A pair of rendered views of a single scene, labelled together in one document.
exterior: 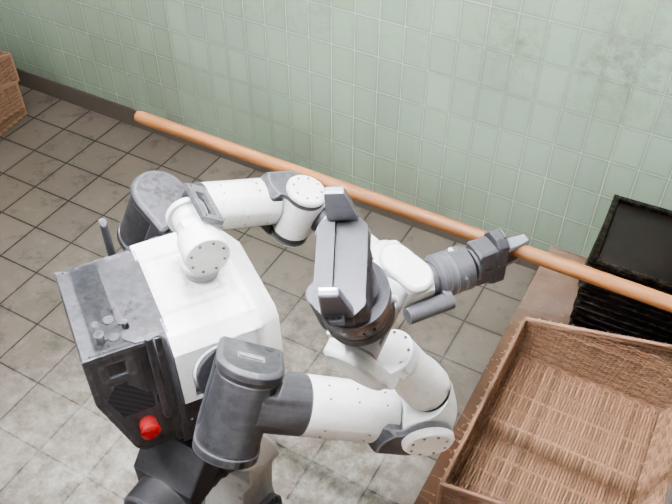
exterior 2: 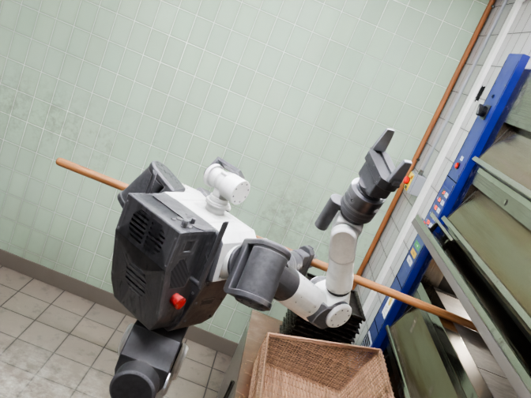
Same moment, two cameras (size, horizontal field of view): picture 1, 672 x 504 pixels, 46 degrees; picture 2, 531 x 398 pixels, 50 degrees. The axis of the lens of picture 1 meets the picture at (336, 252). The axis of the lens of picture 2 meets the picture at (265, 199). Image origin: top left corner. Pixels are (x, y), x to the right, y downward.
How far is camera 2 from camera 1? 1.01 m
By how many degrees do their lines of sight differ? 39
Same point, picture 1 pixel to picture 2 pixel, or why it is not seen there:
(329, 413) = (305, 286)
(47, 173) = not seen: outside the picture
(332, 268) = (382, 166)
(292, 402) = (293, 273)
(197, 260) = (236, 192)
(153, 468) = (138, 353)
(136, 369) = (194, 250)
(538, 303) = (257, 336)
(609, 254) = not seen: hidden behind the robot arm
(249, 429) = (276, 283)
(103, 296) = (167, 208)
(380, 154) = not seen: hidden behind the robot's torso
